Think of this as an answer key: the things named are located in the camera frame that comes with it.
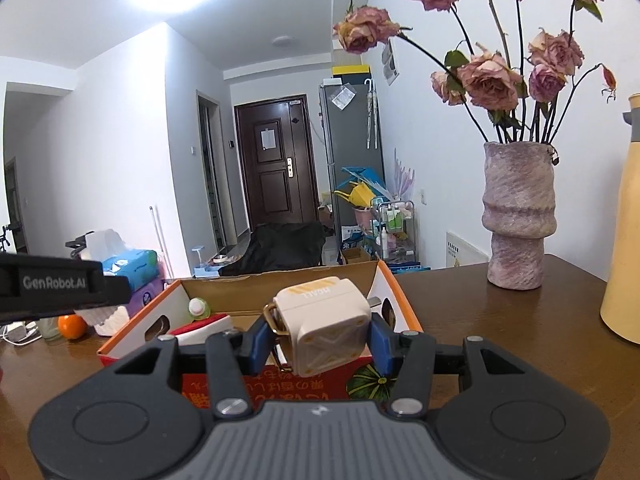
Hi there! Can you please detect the purple tissue pack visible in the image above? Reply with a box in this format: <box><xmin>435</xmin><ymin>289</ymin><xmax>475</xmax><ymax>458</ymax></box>
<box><xmin>125</xmin><ymin>280</ymin><xmax>168</xmax><ymax>311</ymax></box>

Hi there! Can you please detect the wall panel box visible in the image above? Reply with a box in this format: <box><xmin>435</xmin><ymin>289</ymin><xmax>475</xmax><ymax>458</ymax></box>
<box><xmin>381</xmin><ymin>40</ymin><xmax>402</xmax><ymax>86</ymax></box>

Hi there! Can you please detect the dark brown entrance door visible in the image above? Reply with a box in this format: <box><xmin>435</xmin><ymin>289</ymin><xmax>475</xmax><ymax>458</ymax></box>
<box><xmin>234</xmin><ymin>94</ymin><xmax>321</xmax><ymax>233</ymax></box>

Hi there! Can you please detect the blue tissue pack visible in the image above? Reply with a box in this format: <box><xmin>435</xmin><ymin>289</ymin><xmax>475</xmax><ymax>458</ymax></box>
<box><xmin>87</xmin><ymin>229</ymin><xmax>161</xmax><ymax>293</ymax></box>

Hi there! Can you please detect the yellow watering can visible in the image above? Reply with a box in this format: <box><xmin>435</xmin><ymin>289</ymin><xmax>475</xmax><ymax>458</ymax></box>
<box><xmin>334</xmin><ymin>182</ymin><xmax>376</xmax><ymax>208</ymax></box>

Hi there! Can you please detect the white mop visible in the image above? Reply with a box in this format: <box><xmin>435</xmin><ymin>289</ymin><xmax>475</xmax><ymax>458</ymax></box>
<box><xmin>149</xmin><ymin>206</ymin><xmax>173</xmax><ymax>281</ymax></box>

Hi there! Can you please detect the dried rose bouquet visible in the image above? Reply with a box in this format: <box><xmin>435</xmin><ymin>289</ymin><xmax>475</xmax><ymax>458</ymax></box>
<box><xmin>332</xmin><ymin>0</ymin><xmax>618</xmax><ymax>146</ymax></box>

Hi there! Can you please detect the red lint brush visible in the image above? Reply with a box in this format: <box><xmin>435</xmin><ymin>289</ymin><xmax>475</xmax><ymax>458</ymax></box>
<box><xmin>170</xmin><ymin>312</ymin><xmax>238</xmax><ymax>346</ymax></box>

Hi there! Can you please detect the clear plastic bag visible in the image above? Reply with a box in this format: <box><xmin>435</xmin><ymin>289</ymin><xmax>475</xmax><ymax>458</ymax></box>
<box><xmin>331</xmin><ymin>86</ymin><xmax>357</xmax><ymax>111</ymax></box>

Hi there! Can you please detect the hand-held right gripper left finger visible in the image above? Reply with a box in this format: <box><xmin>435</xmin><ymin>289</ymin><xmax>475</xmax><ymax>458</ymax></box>
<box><xmin>102</xmin><ymin>317</ymin><xmax>273</xmax><ymax>421</ymax></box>

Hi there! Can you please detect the orange fruit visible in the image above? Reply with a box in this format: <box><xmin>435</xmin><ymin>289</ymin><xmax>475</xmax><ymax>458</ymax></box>
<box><xmin>57</xmin><ymin>314</ymin><xmax>87</xmax><ymax>342</ymax></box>

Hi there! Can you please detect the pink textured vase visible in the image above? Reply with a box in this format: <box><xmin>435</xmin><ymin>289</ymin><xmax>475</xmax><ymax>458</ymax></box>
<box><xmin>481</xmin><ymin>141</ymin><xmax>557</xmax><ymax>291</ymax></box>

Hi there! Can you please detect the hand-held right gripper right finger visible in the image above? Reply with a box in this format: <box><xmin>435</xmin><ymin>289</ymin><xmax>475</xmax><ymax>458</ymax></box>
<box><xmin>369</xmin><ymin>312</ymin><xmax>538</xmax><ymax>420</ymax></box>

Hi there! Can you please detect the orange-edged cardboard box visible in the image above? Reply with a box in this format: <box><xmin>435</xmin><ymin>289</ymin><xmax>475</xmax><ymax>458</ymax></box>
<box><xmin>96</xmin><ymin>260</ymin><xmax>425</xmax><ymax>401</ymax></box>

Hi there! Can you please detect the cream square container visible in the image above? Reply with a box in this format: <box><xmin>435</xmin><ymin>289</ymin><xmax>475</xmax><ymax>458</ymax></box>
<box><xmin>262</xmin><ymin>275</ymin><xmax>373</xmax><ymax>378</ymax></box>

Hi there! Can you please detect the clear folded umbrella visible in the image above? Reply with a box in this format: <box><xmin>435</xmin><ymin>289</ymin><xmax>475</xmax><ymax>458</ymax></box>
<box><xmin>365</xmin><ymin>78</ymin><xmax>379</xmax><ymax>150</ymax></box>

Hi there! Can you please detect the white charger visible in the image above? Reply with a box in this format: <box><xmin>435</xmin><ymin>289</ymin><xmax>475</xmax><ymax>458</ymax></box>
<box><xmin>2</xmin><ymin>322</ymin><xmax>41</xmax><ymax>346</ymax></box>

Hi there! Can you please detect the cream yellow thermos jug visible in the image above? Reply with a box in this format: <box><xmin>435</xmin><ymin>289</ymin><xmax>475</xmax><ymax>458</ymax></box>
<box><xmin>600</xmin><ymin>92</ymin><xmax>640</xmax><ymax>346</ymax></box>

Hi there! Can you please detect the white flat board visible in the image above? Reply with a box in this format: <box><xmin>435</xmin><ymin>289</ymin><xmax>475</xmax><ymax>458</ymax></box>
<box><xmin>445</xmin><ymin>231</ymin><xmax>490</xmax><ymax>270</ymax></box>

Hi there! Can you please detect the interior door frame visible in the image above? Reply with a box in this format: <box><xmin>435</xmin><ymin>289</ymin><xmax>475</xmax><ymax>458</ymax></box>
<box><xmin>196</xmin><ymin>91</ymin><xmax>226</xmax><ymax>256</ymax></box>
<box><xmin>4</xmin><ymin>157</ymin><xmax>28</xmax><ymax>256</ymax></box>

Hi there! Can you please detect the black plastic object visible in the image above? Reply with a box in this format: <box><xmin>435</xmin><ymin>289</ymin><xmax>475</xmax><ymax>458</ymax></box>
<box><xmin>65</xmin><ymin>231</ymin><xmax>96</xmax><ymax>261</ymax></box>

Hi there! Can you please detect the metal storage cart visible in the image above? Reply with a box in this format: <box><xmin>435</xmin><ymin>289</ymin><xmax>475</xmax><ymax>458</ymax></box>
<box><xmin>376</xmin><ymin>200</ymin><xmax>417</xmax><ymax>263</ymax></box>

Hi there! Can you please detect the white plastic packet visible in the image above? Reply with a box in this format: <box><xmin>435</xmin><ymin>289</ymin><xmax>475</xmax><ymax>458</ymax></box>
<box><xmin>75</xmin><ymin>305</ymin><xmax>130</xmax><ymax>337</ymax></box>

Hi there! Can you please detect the blue pet feeder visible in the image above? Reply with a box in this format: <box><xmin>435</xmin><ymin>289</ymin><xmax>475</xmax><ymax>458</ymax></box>
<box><xmin>191</xmin><ymin>246</ymin><xmax>221</xmax><ymax>278</ymax></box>

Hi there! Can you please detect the grey refrigerator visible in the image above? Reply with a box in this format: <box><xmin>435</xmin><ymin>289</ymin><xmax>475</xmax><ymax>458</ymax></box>
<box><xmin>319</xmin><ymin>78</ymin><xmax>386</xmax><ymax>221</ymax></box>

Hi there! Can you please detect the purple feather decoration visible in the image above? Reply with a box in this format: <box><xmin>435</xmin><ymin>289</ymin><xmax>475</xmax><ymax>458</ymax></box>
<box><xmin>392</xmin><ymin>149</ymin><xmax>417</xmax><ymax>201</ymax></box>

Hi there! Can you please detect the black folding chair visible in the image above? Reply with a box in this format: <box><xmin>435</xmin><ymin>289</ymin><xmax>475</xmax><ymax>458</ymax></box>
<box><xmin>220</xmin><ymin>222</ymin><xmax>333</xmax><ymax>277</ymax></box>

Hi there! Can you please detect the yellow and blue box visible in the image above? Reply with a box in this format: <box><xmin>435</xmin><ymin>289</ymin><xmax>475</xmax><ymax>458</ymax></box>
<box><xmin>332</xmin><ymin>64</ymin><xmax>372</xmax><ymax>86</ymax></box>

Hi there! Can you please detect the blue and white carton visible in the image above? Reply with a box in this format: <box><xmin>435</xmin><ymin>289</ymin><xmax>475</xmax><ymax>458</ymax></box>
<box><xmin>387</xmin><ymin>260</ymin><xmax>431</xmax><ymax>275</ymax></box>

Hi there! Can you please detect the small brown cardboard box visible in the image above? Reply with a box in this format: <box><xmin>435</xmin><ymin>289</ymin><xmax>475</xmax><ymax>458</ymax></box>
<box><xmin>341</xmin><ymin>246</ymin><xmax>373</xmax><ymax>266</ymax></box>

